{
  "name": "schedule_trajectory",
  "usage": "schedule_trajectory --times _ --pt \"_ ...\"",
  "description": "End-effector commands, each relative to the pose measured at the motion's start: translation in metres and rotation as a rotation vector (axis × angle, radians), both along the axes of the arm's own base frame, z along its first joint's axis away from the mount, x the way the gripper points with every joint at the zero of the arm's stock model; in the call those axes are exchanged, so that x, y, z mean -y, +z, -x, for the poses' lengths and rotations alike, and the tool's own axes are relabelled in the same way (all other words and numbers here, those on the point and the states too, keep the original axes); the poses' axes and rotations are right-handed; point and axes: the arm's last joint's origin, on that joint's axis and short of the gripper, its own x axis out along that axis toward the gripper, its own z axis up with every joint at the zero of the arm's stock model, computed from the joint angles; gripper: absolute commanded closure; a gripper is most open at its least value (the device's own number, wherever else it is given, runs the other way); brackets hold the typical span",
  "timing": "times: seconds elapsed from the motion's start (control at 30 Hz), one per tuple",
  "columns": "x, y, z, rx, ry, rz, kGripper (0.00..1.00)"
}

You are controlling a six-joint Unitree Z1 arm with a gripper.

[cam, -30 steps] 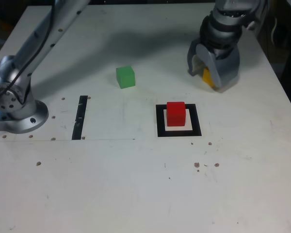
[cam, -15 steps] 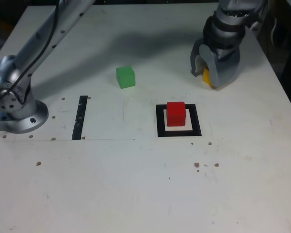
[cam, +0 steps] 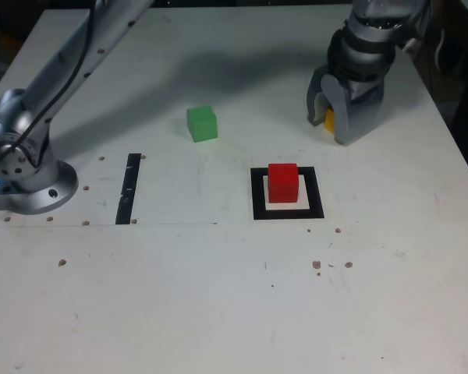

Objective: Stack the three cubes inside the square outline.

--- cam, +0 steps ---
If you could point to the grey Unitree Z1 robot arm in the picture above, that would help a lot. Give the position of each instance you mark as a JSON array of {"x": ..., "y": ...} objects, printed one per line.
[{"x": 15, "y": 105}]

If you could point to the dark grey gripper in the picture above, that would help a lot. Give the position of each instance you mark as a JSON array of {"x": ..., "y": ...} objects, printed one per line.
[{"x": 368, "y": 91}]

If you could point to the red cube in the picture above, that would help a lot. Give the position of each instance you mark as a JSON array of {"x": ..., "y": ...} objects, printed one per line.
[{"x": 282, "y": 183}]

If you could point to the black tape square outline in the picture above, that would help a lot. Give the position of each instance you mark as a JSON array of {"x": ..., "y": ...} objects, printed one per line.
[{"x": 257, "y": 195}]

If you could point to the yellow cube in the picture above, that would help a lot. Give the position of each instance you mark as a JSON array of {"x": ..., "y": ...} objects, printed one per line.
[{"x": 330, "y": 121}]

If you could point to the green cube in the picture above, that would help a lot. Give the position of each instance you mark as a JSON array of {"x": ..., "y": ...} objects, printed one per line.
[{"x": 203, "y": 124}]

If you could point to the black tape strip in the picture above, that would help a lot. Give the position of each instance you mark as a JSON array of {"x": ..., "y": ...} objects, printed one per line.
[{"x": 126, "y": 187}]

